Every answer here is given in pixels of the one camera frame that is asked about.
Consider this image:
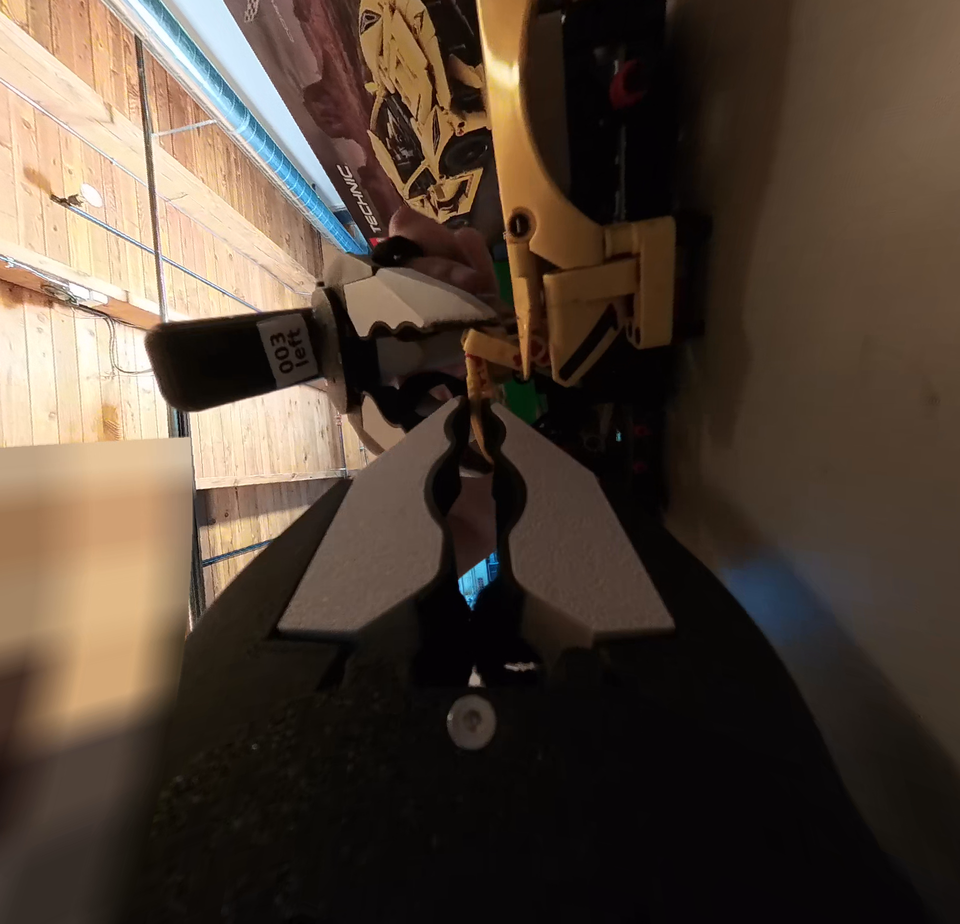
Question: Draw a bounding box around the window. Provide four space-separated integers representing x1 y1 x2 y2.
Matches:
457 555 501 611

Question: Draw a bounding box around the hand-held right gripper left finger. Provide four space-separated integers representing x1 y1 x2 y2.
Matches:
277 397 472 667

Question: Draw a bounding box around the green box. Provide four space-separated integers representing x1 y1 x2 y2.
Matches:
493 258 545 422

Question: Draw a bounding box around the silver ventilation duct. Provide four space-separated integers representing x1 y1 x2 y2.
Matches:
90 0 372 253

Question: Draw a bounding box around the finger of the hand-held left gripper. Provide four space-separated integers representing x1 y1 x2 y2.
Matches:
372 330 468 385
341 264 504 340

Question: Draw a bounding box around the person's left hand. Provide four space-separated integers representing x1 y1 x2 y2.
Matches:
388 210 496 317

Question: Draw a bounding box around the dark printed toy box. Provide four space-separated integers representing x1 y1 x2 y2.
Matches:
202 0 496 253

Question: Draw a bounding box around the yellow toy brick model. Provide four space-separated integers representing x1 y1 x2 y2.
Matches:
461 0 710 475

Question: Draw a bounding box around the person's left forearm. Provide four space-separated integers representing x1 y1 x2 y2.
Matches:
448 444 502 581

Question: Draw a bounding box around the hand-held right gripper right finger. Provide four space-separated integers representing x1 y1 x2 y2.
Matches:
474 401 676 668

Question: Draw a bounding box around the yellow brick link rod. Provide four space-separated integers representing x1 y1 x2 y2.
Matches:
463 350 502 469

